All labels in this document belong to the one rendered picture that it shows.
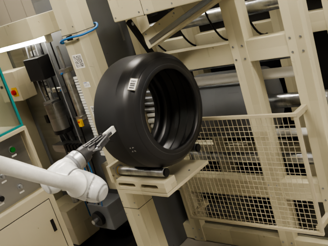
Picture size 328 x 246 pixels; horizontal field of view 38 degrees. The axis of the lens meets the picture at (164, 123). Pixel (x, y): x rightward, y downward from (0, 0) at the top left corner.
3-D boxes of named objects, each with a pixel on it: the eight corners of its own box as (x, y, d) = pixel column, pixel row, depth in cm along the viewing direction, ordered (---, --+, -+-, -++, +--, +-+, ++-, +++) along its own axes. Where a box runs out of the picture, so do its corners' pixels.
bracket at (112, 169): (111, 182, 255) (105, 166, 252) (156, 150, 283) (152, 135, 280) (115, 183, 253) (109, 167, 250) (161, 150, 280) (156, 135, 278)
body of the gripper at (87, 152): (82, 151, 201) (96, 138, 207) (70, 150, 206) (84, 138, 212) (89, 165, 204) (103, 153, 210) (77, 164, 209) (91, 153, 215)
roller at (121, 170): (120, 175, 257) (114, 172, 254) (123, 167, 259) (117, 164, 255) (168, 178, 234) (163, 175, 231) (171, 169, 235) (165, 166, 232)
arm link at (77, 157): (59, 156, 203) (69, 148, 207) (69, 174, 206) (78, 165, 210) (72, 156, 197) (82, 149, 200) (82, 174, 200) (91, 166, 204)
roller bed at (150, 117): (150, 135, 297) (135, 91, 289) (164, 126, 307) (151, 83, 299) (174, 135, 284) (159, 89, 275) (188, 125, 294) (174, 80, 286)
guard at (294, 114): (190, 218, 308) (158, 119, 289) (192, 216, 309) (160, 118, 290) (323, 236, 248) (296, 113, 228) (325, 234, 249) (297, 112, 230)
